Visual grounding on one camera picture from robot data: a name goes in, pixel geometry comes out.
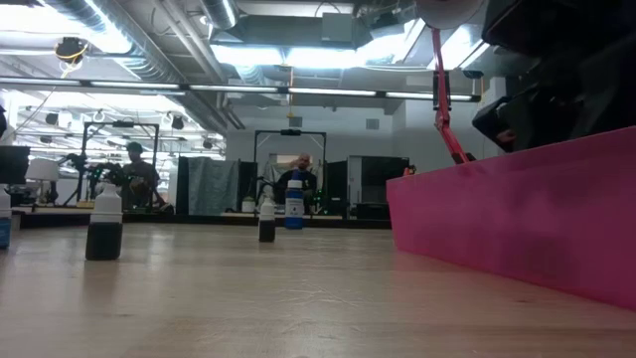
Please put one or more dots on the white table lamp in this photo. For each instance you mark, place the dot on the white table lamp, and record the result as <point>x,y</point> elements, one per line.
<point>42,169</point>

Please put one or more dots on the black cabinet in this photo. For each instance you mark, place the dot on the black cabinet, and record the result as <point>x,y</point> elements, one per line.
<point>382,184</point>

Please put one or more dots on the white jar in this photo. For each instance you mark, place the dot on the white jar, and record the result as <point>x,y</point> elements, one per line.
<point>248,205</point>

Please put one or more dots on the person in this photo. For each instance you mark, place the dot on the person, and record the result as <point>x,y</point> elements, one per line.
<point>141,179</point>
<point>308,181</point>

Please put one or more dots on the black gantry frame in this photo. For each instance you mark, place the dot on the black gantry frame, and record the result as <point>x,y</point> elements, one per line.
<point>290,132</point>
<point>121,124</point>

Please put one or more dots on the small clear dropper bottle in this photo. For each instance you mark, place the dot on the small clear dropper bottle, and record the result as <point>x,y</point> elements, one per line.
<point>267,231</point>

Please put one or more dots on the grey curtain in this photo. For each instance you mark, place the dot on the grey curtain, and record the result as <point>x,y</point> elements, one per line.
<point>213,186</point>

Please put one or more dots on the blue-capped small bottle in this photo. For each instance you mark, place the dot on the blue-capped small bottle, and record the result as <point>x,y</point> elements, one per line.
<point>294,209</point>

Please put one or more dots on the orange-capped red bottle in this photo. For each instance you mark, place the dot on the orange-capped red bottle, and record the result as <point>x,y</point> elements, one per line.
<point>409,171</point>

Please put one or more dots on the black overhead light bar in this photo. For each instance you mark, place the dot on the black overhead light bar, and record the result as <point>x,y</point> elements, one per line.
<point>233,88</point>

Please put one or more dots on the black aluminium table frame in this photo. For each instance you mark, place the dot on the black aluminium table frame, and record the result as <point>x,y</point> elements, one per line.
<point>174,219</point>

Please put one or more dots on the small red food coloring bottle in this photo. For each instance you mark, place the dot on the small red food coloring bottle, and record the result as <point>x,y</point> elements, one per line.
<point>104,238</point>

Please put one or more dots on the black monitor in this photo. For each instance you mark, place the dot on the black monitor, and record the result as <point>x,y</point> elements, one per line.
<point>12,164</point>

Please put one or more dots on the pink plastic tray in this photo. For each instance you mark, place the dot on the pink plastic tray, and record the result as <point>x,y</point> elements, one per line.
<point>497,224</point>

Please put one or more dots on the small blue food coloring bottle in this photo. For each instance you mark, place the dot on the small blue food coloring bottle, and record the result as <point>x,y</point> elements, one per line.
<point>4,229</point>

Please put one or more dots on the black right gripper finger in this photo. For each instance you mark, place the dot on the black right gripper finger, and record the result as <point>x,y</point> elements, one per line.
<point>502,122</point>

